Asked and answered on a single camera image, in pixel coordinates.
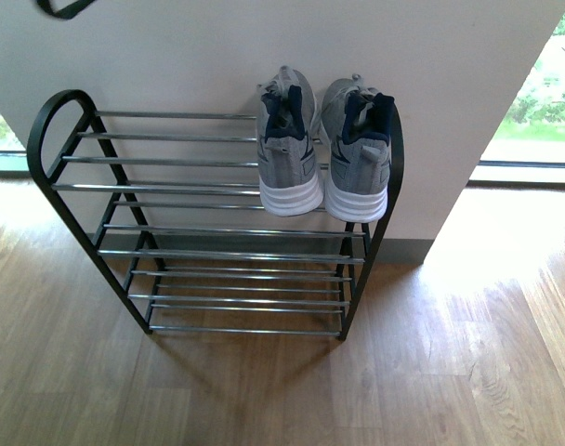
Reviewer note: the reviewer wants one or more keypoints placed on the grey sneaker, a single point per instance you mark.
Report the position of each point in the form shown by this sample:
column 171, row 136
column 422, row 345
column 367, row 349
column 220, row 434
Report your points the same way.
column 288, row 120
column 356, row 127

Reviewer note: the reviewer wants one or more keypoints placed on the black metal shoe rack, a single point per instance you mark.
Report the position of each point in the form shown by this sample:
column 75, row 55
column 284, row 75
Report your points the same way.
column 167, row 207

